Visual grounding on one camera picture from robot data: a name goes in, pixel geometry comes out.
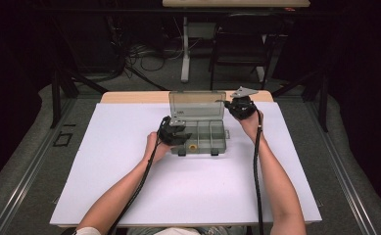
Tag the person's clothing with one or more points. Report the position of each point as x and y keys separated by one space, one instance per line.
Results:
x=178 y=231

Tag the grey metal box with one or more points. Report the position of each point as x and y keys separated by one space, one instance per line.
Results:
x=201 y=31

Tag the white-legged wooden desk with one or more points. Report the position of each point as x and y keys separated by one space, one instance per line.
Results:
x=185 y=49

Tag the white table sheet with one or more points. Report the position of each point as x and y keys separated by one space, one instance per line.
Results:
x=194 y=189

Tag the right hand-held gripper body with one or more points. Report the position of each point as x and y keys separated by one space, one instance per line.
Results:
x=242 y=107

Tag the wooden table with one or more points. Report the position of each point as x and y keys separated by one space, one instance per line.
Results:
x=129 y=97

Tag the black metal stand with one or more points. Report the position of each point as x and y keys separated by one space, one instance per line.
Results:
x=56 y=98
x=323 y=104

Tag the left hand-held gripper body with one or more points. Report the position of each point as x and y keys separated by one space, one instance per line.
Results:
x=169 y=133

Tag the aluminium floor rail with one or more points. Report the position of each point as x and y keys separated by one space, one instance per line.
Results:
x=342 y=173
x=30 y=173

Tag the person's left hand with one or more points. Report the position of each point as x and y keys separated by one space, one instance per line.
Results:
x=153 y=148

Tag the black chair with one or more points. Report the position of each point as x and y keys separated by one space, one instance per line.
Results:
x=240 y=42

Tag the grey plastic compartment box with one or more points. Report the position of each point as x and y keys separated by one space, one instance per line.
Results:
x=207 y=137

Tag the person's right hand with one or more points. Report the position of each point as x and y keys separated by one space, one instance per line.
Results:
x=251 y=129

